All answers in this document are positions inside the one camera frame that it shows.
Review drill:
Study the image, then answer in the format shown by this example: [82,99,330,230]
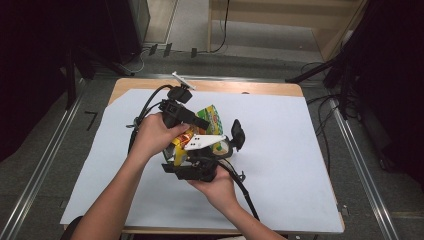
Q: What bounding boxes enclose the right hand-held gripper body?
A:
[173,133,228,183]

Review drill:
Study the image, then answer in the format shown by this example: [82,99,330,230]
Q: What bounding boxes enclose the white floor cable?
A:
[121,48,151,74]

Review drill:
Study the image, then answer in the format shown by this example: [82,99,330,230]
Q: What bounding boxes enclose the black hanging cable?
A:
[196,0,232,54]

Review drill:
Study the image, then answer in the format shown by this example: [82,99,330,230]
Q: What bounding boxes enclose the person's right hand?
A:
[187,164,241,216]

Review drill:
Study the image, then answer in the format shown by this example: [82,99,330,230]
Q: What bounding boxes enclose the clear jar with black lid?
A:
[211,118,247,159]

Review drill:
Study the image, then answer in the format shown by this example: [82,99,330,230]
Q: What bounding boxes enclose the left hand-held gripper cable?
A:
[125,83,176,154]

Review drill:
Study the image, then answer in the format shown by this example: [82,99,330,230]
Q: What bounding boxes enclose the light wooden frame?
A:
[207,0,371,63]

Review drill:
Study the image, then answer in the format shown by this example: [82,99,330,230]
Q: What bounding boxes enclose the person's left hand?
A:
[128,112,191,164]

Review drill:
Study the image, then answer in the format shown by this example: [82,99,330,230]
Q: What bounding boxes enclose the hand-held gripper cable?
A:
[214,159,261,222]
[125,83,176,154]

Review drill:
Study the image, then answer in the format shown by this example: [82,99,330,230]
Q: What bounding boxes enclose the black floor cables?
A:
[301,61,354,174]

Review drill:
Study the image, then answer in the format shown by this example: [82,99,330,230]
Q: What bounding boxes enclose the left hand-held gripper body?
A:
[158,70,197,130]

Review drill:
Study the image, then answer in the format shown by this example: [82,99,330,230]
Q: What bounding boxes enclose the yellow green printed pouch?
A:
[162,104,225,167]

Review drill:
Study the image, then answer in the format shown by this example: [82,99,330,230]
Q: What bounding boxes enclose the black tripod stand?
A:
[284,49,354,121]

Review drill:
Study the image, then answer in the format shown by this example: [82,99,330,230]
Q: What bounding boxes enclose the black curtain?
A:
[346,0,424,188]
[0,0,111,163]

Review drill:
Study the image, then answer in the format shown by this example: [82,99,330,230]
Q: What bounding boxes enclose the metal floor rail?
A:
[328,98,399,240]
[0,78,88,240]

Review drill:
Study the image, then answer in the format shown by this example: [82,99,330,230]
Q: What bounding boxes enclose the black cabinet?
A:
[106,0,151,66]

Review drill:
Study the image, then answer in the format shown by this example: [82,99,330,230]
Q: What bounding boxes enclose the right hand-held gripper cable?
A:
[214,159,261,222]

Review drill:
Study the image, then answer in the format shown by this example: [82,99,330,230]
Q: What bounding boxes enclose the wooden table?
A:
[108,77,346,234]

